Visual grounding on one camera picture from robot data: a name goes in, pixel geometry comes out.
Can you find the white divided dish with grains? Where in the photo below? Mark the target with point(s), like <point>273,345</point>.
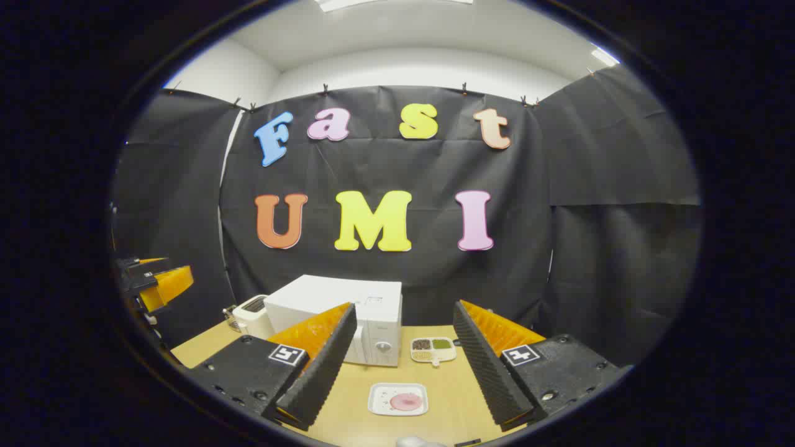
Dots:
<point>433,351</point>

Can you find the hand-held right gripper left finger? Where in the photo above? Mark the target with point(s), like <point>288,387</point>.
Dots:
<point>323,372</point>

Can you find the ceiling light panel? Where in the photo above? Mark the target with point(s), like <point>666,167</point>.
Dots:
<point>372,4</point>

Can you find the white microwave oven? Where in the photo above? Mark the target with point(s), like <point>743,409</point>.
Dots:
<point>329,304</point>

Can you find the white toaster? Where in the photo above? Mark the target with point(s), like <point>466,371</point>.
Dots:
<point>251,320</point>

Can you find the pink round food slice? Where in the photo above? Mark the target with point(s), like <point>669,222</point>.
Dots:
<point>407,401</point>

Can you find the white square plate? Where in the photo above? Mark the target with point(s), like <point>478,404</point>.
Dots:
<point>382,400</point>

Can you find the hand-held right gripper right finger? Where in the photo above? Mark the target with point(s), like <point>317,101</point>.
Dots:
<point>490,372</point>

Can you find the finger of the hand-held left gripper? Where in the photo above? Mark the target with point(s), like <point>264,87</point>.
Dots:
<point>140,267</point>
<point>168,282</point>

